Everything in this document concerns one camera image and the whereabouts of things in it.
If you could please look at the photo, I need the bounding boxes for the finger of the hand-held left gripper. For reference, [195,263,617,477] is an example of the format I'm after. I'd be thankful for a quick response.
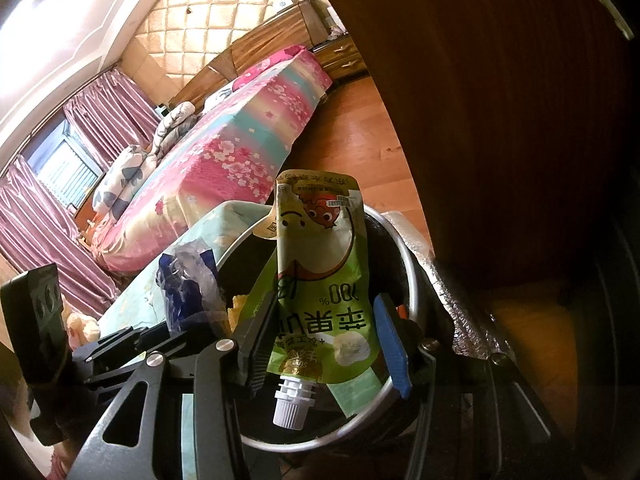
[95,317,223,356]

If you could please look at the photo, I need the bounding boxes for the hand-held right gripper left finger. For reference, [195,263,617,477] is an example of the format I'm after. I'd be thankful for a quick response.
[67,287,281,480]

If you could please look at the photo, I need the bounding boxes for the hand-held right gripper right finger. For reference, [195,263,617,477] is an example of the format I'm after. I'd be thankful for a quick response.
[372,292,566,480]

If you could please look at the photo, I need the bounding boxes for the blue plastic wrapper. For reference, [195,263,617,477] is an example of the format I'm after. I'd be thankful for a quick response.
[156,240,221,333]

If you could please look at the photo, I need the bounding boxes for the white trash bin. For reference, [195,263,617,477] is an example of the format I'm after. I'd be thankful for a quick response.
[215,202,441,453]

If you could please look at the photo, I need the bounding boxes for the green spout pouch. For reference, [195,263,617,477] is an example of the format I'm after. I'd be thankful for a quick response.
[245,169,382,431]

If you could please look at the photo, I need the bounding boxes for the cream teddy bear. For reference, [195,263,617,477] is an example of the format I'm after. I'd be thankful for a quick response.
[62,310,101,351]

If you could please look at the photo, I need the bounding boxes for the black bin bag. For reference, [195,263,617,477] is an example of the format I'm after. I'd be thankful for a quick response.
[220,210,426,441]

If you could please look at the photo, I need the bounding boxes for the wide pink curtain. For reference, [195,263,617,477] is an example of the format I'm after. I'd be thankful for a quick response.
[0,155,121,306]

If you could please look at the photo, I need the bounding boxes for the window with blinds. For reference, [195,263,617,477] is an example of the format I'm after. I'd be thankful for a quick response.
[25,120,106,211]

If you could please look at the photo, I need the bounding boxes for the large folded heart print quilt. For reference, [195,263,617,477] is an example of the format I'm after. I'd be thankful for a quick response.
[91,144,156,223]

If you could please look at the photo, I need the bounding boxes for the bed with pink floral sheet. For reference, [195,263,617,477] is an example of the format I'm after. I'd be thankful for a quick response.
[90,45,333,273]

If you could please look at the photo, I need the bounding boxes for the narrow pink curtain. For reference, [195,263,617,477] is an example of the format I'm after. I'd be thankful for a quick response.
[62,67,161,171]

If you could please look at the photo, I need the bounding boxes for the small folded heart print quilt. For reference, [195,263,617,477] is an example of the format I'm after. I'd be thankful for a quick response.
[150,101,198,153]

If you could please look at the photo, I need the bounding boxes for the white pillow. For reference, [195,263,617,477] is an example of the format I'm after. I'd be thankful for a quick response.
[202,85,236,111]

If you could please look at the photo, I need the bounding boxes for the dark wooden panel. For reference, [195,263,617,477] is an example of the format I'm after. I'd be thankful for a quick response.
[300,0,640,361]

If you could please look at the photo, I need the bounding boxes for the pink pillow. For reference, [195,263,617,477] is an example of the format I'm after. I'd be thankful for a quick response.
[232,46,306,91]

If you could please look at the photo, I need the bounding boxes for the wooden nightstand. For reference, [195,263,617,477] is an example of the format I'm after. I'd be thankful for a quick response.
[310,35,371,86]

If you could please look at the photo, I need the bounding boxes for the wooden headboard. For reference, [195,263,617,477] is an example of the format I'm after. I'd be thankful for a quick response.
[167,0,331,111]

